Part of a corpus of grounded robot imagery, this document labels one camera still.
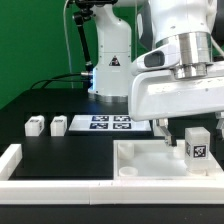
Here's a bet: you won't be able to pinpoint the white cable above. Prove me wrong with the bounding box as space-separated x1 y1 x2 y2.
62 0 75 90

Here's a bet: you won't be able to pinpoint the black cables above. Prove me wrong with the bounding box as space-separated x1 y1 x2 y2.
29 73 93 91

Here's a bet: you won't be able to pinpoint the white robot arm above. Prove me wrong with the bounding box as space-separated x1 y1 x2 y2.
89 0 224 121

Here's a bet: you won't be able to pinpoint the white U-shaped obstacle fence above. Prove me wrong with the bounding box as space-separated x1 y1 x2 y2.
0 144 224 205

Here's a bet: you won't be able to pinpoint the white square table top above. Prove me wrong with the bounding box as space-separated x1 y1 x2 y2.
113 140 224 180

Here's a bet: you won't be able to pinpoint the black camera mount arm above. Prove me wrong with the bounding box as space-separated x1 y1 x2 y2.
73 0 118 72

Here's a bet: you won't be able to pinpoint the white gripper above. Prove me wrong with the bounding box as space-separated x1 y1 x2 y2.
128 44 224 147

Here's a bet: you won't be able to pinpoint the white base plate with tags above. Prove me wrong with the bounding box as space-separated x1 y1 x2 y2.
69 115 151 131

